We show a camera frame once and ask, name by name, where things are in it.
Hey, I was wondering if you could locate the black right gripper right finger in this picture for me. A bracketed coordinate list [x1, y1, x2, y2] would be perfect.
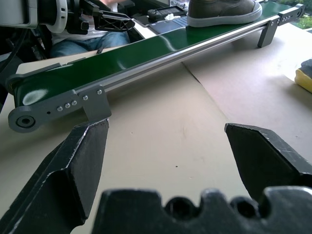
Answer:
[224, 123, 312, 201]

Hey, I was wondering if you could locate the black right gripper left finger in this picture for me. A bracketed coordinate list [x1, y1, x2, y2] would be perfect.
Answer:
[0, 118, 110, 234]

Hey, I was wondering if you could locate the ribbed finger of the black left gripper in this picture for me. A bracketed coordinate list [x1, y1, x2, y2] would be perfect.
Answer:
[94, 14, 136, 32]
[81, 0, 113, 16]

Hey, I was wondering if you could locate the seated person in blue jeans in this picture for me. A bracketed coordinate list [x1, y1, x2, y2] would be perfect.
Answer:
[49, 0, 130, 59]

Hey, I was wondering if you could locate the black handheld controller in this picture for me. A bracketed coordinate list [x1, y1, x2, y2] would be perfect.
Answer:
[148, 6, 187, 20]

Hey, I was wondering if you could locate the dark laptop computer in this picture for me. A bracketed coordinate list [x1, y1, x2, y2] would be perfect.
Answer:
[133, 6, 190, 35]

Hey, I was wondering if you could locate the yellow foam sponge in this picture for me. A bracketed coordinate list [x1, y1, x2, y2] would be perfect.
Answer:
[294, 69, 312, 94]

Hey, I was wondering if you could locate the dark grey cloth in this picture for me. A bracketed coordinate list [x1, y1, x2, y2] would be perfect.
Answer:
[300, 59, 312, 79]

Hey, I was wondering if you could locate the grey canvas sneaker white sole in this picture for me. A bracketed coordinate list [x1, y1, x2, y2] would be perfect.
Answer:
[186, 0, 263, 27]

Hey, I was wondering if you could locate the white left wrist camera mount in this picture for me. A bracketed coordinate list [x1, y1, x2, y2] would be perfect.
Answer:
[45, 0, 68, 33]

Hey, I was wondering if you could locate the green conveyor belt grey frame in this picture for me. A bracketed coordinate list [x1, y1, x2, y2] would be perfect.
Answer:
[7, 1, 306, 134]

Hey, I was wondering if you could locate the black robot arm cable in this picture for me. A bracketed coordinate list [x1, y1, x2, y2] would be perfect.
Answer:
[6, 25, 27, 74]

